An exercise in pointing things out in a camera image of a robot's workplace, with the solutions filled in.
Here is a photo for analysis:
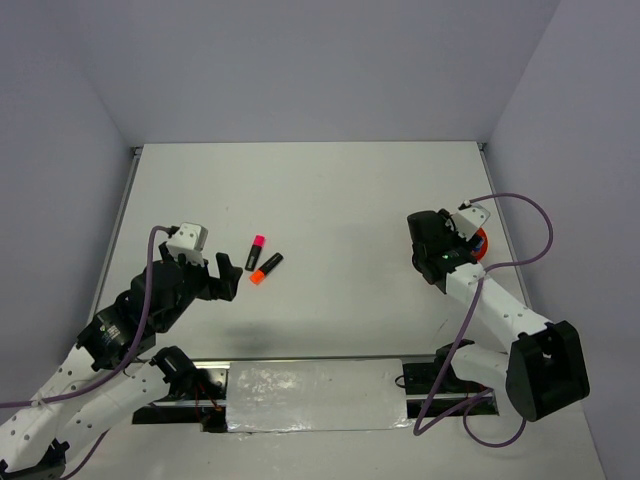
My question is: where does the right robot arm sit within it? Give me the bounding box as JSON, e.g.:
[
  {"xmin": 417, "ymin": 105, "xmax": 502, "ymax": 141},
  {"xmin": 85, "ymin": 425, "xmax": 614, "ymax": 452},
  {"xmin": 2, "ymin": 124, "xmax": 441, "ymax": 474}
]
[{"xmin": 407, "ymin": 205, "xmax": 590, "ymax": 422}]

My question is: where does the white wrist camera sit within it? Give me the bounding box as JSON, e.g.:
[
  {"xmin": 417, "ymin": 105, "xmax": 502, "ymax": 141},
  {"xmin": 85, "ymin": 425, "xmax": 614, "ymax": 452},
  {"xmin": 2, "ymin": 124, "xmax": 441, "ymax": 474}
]
[
  {"xmin": 450, "ymin": 200, "xmax": 491, "ymax": 241},
  {"xmin": 166, "ymin": 222, "xmax": 208, "ymax": 267}
]

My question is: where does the left aluminium table rail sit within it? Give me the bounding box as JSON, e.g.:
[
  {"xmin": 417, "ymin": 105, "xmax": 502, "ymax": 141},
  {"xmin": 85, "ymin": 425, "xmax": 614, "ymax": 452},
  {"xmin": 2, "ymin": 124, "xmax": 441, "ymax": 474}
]
[{"xmin": 90, "ymin": 146, "xmax": 143, "ymax": 317}]

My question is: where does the small blue cap bottle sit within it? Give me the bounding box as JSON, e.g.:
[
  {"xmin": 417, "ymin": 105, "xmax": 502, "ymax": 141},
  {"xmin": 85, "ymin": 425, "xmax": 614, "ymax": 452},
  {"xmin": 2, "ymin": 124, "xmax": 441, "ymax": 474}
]
[{"xmin": 473, "ymin": 238, "xmax": 485, "ymax": 255}]

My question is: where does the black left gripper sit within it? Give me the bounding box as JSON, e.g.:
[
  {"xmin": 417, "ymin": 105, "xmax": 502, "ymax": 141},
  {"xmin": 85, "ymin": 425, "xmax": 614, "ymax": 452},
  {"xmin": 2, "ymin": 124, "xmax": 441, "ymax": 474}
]
[{"xmin": 158, "ymin": 241, "xmax": 243, "ymax": 332}]

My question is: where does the silver foil covered panel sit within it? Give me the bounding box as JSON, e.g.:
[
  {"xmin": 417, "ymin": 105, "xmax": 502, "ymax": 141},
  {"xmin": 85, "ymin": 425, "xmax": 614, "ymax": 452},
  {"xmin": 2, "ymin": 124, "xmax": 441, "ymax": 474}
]
[{"xmin": 226, "ymin": 359, "xmax": 410, "ymax": 433}]

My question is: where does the orange round organizer container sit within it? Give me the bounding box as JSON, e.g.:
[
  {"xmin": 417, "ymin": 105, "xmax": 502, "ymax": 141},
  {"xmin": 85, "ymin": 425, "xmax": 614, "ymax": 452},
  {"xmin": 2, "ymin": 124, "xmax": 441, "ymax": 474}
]
[{"xmin": 472, "ymin": 228, "xmax": 489, "ymax": 261}]

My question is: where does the right aluminium table rail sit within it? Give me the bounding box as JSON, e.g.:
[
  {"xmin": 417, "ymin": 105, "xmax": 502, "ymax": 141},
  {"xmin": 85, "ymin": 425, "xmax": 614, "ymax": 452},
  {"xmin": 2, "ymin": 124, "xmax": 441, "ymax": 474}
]
[{"xmin": 477, "ymin": 142, "xmax": 531, "ymax": 307}]

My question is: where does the pink black highlighter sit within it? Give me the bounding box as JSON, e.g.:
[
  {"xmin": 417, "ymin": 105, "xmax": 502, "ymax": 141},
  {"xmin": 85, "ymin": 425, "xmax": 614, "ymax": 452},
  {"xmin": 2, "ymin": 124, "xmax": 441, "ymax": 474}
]
[{"xmin": 244, "ymin": 235, "xmax": 265, "ymax": 272}]

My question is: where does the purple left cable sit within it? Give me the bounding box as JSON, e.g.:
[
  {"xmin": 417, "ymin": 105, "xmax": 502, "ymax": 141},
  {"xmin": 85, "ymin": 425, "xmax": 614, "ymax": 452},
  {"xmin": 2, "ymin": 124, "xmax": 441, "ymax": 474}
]
[{"xmin": 0, "ymin": 225, "xmax": 174, "ymax": 479}]

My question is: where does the orange black highlighter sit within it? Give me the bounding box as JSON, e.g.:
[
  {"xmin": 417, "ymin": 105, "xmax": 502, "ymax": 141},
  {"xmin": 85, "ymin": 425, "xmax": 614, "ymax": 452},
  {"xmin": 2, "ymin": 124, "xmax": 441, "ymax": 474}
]
[{"xmin": 249, "ymin": 252, "xmax": 284, "ymax": 285}]

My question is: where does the aluminium table rail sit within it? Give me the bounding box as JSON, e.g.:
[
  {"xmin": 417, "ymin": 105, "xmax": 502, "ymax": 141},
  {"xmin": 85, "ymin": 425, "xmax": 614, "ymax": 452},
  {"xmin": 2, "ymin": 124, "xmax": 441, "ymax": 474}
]
[
  {"xmin": 90, "ymin": 146, "xmax": 143, "ymax": 317},
  {"xmin": 477, "ymin": 142, "xmax": 531, "ymax": 307}
]

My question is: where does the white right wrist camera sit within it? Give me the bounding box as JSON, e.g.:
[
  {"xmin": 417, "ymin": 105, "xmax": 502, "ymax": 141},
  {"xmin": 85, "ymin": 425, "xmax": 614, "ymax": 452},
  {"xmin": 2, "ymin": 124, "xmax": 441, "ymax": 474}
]
[{"xmin": 450, "ymin": 200, "xmax": 491, "ymax": 241}]

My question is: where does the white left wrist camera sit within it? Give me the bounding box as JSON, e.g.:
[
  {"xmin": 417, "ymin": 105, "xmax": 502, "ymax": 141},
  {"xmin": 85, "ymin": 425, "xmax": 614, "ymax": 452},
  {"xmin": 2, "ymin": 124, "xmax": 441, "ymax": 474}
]
[{"xmin": 166, "ymin": 222, "xmax": 208, "ymax": 267}]

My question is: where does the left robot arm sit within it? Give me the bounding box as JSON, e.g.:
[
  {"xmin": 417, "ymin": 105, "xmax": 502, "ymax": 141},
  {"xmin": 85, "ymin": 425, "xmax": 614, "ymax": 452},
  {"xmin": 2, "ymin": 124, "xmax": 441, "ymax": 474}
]
[{"xmin": 1, "ymin": 241, "xmax": 242, "ymax": 479}]

